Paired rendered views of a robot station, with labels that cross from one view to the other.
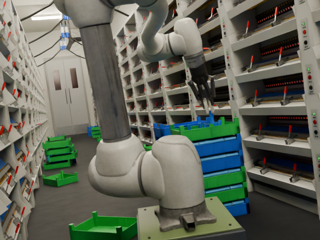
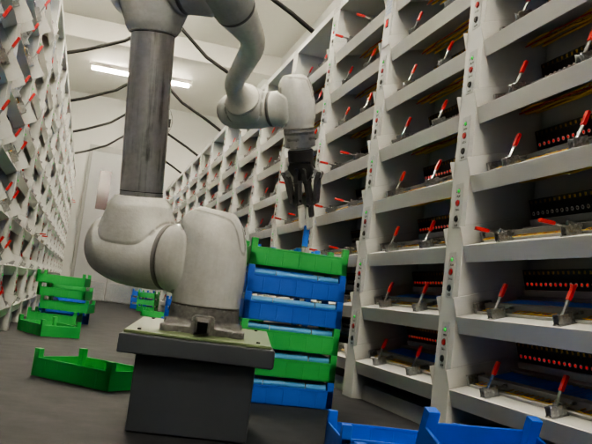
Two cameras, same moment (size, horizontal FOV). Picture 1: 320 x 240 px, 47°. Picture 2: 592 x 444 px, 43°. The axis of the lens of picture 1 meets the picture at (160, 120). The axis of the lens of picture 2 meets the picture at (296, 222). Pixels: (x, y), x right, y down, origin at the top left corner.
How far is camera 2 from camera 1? 63 cm
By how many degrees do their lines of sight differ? 9
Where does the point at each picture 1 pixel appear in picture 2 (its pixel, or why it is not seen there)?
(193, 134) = (270, 255)
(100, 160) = (107, 217)
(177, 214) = (190, 313)
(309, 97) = (452, 234)
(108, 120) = (134, 162)
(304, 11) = (469, 106)
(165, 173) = (189, 250)
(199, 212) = (222, 320)
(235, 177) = (321, 344)
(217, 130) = (311, 261)
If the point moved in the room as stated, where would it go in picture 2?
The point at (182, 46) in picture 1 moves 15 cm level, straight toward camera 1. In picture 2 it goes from (283, 112) to (277, 98)
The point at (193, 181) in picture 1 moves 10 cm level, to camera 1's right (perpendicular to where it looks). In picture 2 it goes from (225, 272) to (271, 278)
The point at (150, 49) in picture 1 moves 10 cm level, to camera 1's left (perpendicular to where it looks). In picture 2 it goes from (235, 104) to (200, 100)
